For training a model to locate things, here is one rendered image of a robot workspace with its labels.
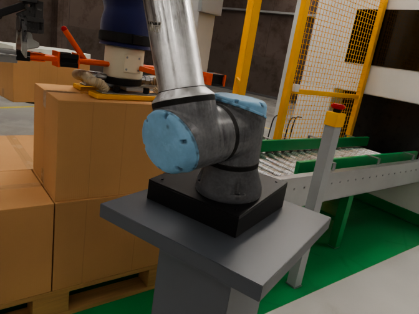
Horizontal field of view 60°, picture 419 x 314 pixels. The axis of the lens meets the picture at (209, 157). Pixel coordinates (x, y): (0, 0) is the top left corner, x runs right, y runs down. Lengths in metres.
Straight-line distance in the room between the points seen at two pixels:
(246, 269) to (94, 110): 0.90
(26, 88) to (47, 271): 1.73
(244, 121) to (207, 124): 0.13
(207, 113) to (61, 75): 2.44
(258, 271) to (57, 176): 0.92
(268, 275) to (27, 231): 1.00
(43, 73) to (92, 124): 1.67
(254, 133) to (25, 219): 0.95
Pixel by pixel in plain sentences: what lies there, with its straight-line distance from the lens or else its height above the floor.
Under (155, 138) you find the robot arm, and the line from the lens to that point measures 0.83.
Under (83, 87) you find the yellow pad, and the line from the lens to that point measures 1.70.
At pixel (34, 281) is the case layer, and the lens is 1.69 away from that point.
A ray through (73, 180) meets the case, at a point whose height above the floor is 0.63.
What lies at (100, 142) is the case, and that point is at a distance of 1.51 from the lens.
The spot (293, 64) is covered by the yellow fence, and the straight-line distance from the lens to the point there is 2.98.
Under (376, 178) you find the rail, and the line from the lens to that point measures 2.87.
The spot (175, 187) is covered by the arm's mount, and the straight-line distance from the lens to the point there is 1.03.
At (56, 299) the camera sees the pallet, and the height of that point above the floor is 0.10.
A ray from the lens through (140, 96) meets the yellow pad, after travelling 1.60.
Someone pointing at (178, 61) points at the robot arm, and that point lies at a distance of 0.83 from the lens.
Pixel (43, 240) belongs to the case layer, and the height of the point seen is 0.39.
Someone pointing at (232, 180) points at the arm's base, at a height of 0.88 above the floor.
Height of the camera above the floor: 1.19
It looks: 16 degrees down
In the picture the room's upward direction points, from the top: 9 degrees clockwise
